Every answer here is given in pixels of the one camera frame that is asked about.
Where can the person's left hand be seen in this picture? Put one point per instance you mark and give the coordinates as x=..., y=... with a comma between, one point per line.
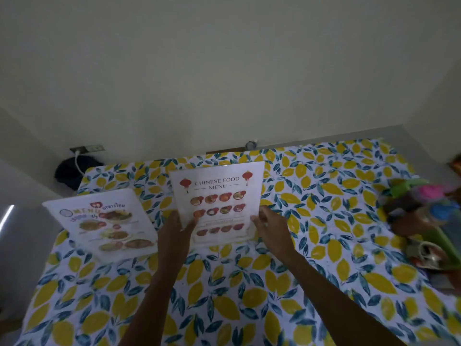
x=172, y=239

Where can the person's right hand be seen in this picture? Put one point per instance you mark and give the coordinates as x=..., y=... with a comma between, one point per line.
x=277, y=237

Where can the person's right thumb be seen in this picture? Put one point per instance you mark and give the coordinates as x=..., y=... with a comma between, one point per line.
x=258, y=221

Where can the person's left thumb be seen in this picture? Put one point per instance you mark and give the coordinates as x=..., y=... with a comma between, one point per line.
x=189, y=224

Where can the clear acrylic menu stand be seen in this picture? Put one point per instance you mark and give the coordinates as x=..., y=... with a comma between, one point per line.
x=218, y=198

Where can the person's right forearm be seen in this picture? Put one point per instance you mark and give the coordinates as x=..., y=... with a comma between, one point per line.
x=331, y=302

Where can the person's left forearm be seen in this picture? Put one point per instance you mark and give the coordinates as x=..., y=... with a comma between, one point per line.
x=155, y=302

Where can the lemon print tablecloth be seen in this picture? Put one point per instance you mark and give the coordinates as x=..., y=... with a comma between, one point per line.
x=324, y=219

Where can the small round grey object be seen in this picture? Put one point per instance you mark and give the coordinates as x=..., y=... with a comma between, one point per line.
x=251, y=145

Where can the white laminated menu sheet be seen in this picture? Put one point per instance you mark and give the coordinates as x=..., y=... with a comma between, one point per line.
x=102, y=226

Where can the dark bag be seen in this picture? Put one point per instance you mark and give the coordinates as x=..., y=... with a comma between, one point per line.
x=68, y=174

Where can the brown toy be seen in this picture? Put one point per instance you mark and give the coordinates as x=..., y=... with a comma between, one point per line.
x=407, y=219

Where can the green plastic toy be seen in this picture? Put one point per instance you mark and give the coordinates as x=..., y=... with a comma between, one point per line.
x=405, y=187

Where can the grey cabinet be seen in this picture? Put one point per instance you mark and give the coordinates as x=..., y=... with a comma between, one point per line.
x=25, y=255

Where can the pink capped bottle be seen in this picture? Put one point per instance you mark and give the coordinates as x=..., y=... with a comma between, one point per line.
x=428, y=193

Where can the green plastic basket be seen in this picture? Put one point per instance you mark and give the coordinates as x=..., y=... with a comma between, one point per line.
x=437, y=250

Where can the blue capped bottle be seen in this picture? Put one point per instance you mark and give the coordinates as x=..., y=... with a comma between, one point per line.
x=446, y=218

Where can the wall power outlet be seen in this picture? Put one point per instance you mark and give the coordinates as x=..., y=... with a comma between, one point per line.
x=87, y=148

